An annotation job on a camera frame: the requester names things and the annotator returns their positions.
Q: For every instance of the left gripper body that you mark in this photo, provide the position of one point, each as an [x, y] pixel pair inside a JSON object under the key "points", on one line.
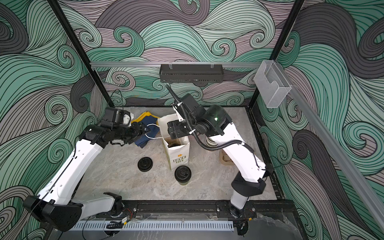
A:
{"points": [[128, 133]]}

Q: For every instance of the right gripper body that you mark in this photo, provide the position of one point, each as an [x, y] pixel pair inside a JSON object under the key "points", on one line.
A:
{"points": [[184, 127]]}

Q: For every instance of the white paper takeout bag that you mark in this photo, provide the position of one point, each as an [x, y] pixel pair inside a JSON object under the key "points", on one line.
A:
{"points": [[176, 156]]}

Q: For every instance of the black cup lid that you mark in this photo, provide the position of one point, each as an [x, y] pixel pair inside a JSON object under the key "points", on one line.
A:
{"points": [[174, 143], [183, 173], [145, 164]]}

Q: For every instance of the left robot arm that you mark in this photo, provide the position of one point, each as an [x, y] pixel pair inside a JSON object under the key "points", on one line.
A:
{"points": [[54, 204]]}

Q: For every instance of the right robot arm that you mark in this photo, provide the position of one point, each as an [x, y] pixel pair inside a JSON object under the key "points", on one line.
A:
{"points": [[214, 130]]}

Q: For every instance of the stack of paper cups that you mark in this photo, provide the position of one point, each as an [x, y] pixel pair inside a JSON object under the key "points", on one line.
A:
{"points": [[210, 142]]}

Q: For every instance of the navy blue cloth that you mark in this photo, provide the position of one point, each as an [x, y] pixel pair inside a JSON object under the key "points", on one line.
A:
{"points": [[151, 124]]}

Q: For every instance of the yellow cloth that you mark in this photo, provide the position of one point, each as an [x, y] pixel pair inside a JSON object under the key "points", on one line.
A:
{"points": [[143, 115]]}

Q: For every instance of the black wall shelf tray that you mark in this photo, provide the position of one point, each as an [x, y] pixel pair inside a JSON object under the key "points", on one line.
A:
{"points": [[191, 73]]}

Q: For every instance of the clear acrylic wall holder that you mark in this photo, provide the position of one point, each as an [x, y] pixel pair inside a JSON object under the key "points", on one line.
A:
{"points": [[272, 83]]}

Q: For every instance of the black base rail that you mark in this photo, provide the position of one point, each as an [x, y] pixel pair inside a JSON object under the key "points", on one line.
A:
{"points": [[217, 208]]}

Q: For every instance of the white slotted cable duct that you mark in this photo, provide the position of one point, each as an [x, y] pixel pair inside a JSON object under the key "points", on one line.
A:
{"points": [[157, 226]]}

